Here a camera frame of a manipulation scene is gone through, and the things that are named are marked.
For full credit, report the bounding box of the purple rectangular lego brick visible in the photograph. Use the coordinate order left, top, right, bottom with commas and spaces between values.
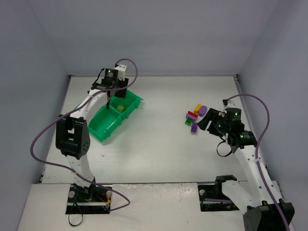
191, 122, 198, 134

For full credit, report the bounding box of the purple oval lego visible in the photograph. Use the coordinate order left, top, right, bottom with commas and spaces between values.
198, 105, 207, 117

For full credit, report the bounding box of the yellow curved lego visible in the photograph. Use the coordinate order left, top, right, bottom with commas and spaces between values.
194, 103, 202, 114

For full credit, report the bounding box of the red long lego brick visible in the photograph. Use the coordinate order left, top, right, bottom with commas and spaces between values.
188, 111, 198, 118

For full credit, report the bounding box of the purple curved lego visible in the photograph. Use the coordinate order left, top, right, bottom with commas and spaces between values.
186, 113, 197, 121

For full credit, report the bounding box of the green compartment tray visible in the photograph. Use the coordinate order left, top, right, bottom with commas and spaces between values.
89, 90, 143, 142

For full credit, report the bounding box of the lime half round lego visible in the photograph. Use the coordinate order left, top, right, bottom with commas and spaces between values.
117, 106, 124, 112

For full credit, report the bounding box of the green lego brick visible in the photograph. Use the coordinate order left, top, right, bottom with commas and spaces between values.
123, 100, 133, 107

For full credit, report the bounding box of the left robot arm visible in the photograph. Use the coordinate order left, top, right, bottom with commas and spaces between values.
55, 64, 128, 202

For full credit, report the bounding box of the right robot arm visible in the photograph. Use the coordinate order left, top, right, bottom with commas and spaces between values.
198, 107, 295, 231

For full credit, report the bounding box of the green square lego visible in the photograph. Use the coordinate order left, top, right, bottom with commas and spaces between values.
185, 118, 193, 126

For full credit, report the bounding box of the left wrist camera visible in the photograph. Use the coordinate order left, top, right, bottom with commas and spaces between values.
115, 64, 127, 81

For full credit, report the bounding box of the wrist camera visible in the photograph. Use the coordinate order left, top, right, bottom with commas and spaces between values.
115, 64, 127, 81
222, 99, 237, 113

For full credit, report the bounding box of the black cable loop right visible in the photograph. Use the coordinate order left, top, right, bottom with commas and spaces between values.
216, 141, 235, 157

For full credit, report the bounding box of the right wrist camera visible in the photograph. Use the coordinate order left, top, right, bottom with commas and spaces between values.
222, 99, 237, 113

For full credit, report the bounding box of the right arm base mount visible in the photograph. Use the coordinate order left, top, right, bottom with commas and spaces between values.
197, 183, 239, 212

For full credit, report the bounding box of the black thin cable left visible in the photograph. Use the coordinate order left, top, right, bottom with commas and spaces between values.
68, 190, 85, 228

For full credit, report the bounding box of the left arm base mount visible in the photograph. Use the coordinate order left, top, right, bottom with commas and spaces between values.
65, 184, 113, 215

